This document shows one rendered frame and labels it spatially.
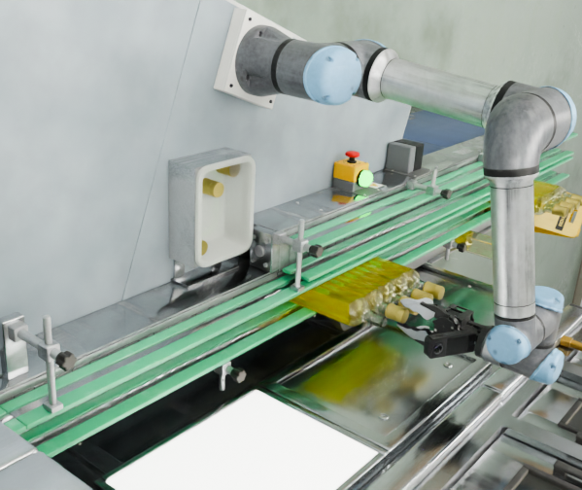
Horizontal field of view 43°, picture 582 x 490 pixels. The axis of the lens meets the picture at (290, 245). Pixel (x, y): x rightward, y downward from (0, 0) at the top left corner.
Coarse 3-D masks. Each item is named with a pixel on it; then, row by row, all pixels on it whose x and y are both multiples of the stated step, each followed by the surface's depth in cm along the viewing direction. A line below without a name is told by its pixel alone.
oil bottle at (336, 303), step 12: (324, 288) 172; (336, 288) 173; (300, 300) 175; (312, 300) 172; (324, 300) 170; (336, 300) 168; (348, 300) 167; (360, 300) 167; (324, 312) 171; (336, 312) 169; (348, 312) 166; (360, 312) 166; (348, 324) 167
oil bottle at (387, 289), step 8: (344, 272) 181; (352, 272) 182; (360, 272) 182; (360, 280) 178; (368, 280) 178; (376, 280) 178; (384, 280) 178; (376, 288) 174; (384, 288) 174; (392, 288) 176; (384, 296) 174
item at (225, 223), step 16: (224, 160) 154; (240, 160) 157; (208, 176) 161; (224, 176) 165; (240, 176) 164; (224, 192) 167; (240, 192) 165; (208, 208) 164; (224, 208) 168; (240, 208) 166; (208, 224) 166; (224, 224) 170; (240, 224) 167; (208, 240) 167; (224, 240) 169; (240, 240) 168; (208, 256) 161; (224, 256) 162
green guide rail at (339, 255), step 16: (544, 160) 280; (464, 192) 237; (480, 192) 237; (432, 208) 221; (448, 208) 221; (384, 224) 205; (400, 224) 207; (416, 224) 206; (352, 240) 192; (368, 240) 193; (384, 240) 193; (336, 256) 182; (352, 256) 182; (288, 272) 172; (304, 272) 171; (320, 272) 172
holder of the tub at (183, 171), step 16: (176, 160) 153; (192, 160) 154; (208, 160) 154; (176, 176) 153; (192, 176) 150; (176, 192) 154; (192, 192) 151; (176, 208) 156; (192, 208) 152; (176, 224) 157; (192, 224) 154; (176, 240) 158; (192, 240) 155; (176, 256) 160; (192, 256) 156; (176, 272) 164; (192, 272) 167; (208, 272) 168; (224, 272) 169
